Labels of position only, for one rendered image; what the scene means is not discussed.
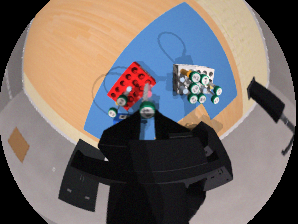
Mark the blue bench mat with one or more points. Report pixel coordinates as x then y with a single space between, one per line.
178 36

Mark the red tube rack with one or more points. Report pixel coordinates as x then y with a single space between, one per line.
132 77

